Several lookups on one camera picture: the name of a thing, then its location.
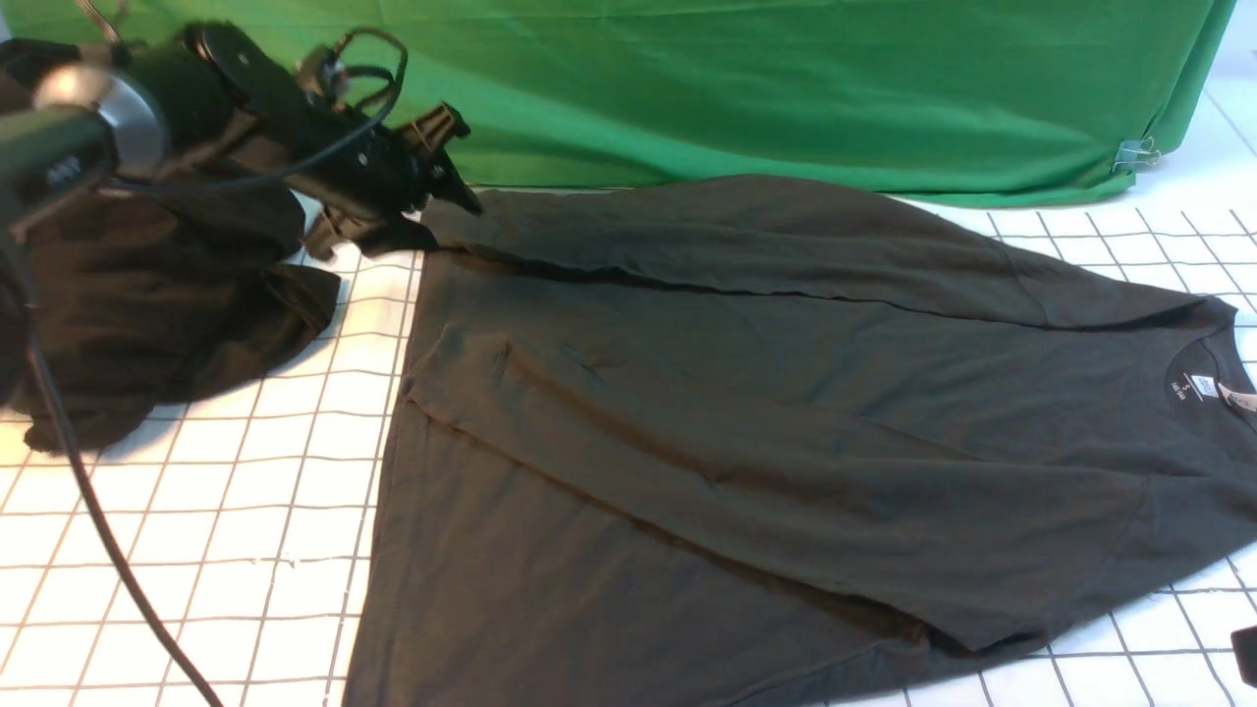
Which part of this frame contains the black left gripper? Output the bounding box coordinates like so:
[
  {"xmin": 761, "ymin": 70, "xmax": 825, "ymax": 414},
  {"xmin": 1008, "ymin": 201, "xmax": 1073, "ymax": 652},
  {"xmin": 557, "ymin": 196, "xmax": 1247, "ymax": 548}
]
[{"xmin": 280, "ymin": 93, "xmax": 483, "ymax": 260}]

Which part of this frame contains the gray long sleeve shirt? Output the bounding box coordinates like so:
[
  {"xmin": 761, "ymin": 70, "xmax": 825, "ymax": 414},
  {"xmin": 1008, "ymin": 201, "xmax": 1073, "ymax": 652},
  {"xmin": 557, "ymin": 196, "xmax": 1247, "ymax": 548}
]
[{"xmin": 343, "ymin": 176, "xmax": 1254, "ymax": 706}]

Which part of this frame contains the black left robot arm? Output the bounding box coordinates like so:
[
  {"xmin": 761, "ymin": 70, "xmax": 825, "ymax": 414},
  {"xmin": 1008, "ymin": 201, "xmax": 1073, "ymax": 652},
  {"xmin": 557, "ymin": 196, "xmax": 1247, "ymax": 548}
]
[{"xmin": 1, "ymin": 21, "xmax": 483, "ymax": 400}]

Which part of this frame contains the black crumpled garment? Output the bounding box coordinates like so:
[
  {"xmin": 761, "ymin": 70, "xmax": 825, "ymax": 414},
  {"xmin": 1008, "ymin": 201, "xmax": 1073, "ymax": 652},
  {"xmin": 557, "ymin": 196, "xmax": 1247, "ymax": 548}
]
[{"xmin": 0, "ymin": 40, "xmax": 343, "ymax": 454}]

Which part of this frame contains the white grid paper mat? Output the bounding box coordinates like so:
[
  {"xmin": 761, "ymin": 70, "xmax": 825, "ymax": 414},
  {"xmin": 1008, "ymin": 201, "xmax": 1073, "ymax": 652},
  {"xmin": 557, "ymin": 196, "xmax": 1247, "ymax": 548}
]
[{"xmin": 0, "ymin": 187, "xmax": 1257, "ymax": 707}]

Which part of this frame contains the green backdrop cloth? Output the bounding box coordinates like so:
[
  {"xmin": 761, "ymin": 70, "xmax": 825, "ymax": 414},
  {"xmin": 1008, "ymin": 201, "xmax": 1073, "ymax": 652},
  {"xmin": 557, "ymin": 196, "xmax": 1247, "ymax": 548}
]
[{"xmin": 3, "ymin": 0, "xmax": 1238, "ymax": 209}]

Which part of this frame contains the metal binder clip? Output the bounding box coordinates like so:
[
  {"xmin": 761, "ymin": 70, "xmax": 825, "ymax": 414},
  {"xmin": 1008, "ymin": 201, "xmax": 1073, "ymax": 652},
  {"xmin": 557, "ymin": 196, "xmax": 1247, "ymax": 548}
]
[{"xmin": 1112, "ymin": 136, "xmax": 1161, "ymax": 175}]

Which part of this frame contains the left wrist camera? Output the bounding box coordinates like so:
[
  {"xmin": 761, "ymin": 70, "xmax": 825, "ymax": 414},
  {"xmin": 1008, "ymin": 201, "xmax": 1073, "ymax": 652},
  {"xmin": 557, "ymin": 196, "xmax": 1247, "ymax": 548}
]
[{"xmin": 295, "ymin": 45, "xmax": 362, "ymax": 104}]

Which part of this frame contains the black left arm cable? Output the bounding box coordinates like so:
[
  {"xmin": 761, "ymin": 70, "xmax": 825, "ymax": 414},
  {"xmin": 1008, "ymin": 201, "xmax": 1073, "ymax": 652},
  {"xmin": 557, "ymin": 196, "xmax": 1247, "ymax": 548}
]
[{"xmin": 0, "ymin": 26, "xmax": 410, "ymax": 707}]

